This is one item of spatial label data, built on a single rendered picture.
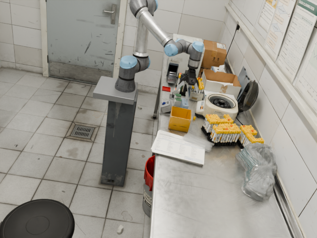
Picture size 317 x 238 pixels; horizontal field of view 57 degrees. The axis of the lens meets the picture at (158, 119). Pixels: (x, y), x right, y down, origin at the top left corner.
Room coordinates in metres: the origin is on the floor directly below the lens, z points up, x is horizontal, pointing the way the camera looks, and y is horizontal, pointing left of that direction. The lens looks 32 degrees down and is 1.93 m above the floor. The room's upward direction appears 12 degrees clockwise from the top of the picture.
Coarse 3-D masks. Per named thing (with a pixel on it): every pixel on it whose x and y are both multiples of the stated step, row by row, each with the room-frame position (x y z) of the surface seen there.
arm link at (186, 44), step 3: (177, 39) 1.91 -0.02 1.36; (180, 39) 1.90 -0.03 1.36; (183, 39) 1.92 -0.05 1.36; (180, 42) 1.84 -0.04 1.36; (183, 42) 1.85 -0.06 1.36; (186, 42) 1.87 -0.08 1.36; (189, 42) 1.88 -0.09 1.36; (183, 45) 1.83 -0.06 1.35; (186, 45) 1.86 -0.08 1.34; (189, 45) 1.85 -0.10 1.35; (183, 48) 1.82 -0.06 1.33; (186, 48) 1.85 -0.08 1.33; (183, 51) 1.83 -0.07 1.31; (186, 51) 1.85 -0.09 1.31
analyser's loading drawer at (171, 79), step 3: (168, 72) 2.38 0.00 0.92; (171, 72) 2.33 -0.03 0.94; (174, 72) 2.41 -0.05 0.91; (168, 75) 2.32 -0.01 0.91; (171, 75) 2.28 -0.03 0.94; (174, 75) 2.28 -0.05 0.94; (168, 78) 2.22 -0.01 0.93; (171, 78) 2.22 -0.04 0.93; (174, 78) 2.28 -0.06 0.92; (168, 81) 2.22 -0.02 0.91; (171, 81) 2.23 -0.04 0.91; (174, 81) 2.23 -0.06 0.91
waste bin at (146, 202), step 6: (150, 162) 1.75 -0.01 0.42; (150, 168) 1.74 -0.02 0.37; (144, 174) 1.66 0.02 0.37; (150, 174) 1.74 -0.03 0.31; (150, 180) 1.57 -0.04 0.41; (144, 186) 1.66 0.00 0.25; (150, 186) 1.55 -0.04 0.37; (144, 192) 1.64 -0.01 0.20; (150, 192) 1.58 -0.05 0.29; (144, 198) 1.63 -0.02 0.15; (150, 198) 1.57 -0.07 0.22; (144, 204) 1.62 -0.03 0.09; (150, 204) 1.57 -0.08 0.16; (144, 210) 1.61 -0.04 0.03; (150, 210) 1.57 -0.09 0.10
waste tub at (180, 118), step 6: (174, 108) 1.70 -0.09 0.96; (180, 108) 1.70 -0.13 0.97; (174, 114) 1.70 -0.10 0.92; (180, 114) 1.70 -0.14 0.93; (186, 114) 1.70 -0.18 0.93; (174, 120) 1.58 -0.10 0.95; (180, 120) 1.58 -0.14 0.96; (186, 120) 1.58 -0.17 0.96; (168, 126) 1.58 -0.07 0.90; (174, 126) 1.58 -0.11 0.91; (180, 126) 1.58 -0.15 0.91; (186, 126) 1.58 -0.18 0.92; (186, 132) 1.58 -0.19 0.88
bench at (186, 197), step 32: (224, 64) 2.99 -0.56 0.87; (160, 96) 1.99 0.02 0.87; (160, 128) 1.56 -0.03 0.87; (192, 128) 1.64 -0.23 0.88; (256, 128) 1.73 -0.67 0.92; (160, 160) 1.26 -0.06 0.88; (224, 160) 1.37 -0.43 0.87; (160, 192) 1.02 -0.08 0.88; (192, 192) 1.07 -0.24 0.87; (224, 192) 1.11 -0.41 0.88; (160, 224) 0.84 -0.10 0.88; (192, 224) 0.87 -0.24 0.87; (224, 224) 0.91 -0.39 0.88; (256, 224) 0.95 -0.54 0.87
